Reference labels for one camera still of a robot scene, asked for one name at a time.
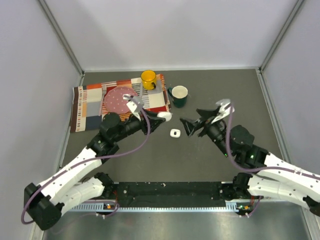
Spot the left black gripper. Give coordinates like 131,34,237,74
112,108,166,143

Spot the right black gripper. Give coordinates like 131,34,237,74
180,108,233,158

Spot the white earbud charging case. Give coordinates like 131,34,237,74
169,129,181,138

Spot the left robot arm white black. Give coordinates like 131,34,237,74
20,109,172,231

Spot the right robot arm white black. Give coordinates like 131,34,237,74
180,104,320,216

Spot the dark green mug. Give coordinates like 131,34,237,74
167,85,188,108

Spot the yellow mug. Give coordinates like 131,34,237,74
140,70,157,91

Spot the pink dotted plate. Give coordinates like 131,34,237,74
104,86,137,115

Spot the lilac fork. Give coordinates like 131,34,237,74
98,84,107,116

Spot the patterned orange placemat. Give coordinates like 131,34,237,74
70,74,171,133

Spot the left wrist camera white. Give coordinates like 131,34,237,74
122,94,144,120

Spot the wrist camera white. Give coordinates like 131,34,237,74
210,98,235,124
122,94,144,120

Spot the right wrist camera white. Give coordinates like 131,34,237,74
210,98,235,124

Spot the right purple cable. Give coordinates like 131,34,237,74
224,104,320,218

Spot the purple cable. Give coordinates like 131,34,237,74
224,104,320,218
21,94,151,225

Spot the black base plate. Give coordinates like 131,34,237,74
99,181,253,208

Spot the grey slotted cable duct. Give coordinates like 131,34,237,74
69,202,251,213

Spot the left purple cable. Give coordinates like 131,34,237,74
21,94,151,225

